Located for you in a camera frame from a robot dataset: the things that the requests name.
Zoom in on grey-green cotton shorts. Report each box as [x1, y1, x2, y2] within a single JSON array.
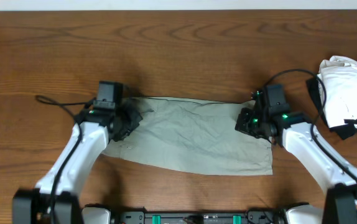
[[103, 97, 272, 176]]

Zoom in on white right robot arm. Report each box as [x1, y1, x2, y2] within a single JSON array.
[[235, 90, 357, 223]]

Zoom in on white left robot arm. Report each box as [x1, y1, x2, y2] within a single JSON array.
[[12, 100, 142, 223]]

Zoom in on white folded garment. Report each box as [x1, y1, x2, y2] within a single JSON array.
[[318, 55, 357, 128]]

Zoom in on black folded garment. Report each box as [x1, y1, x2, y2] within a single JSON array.
[[306, 78, 357, 140]]

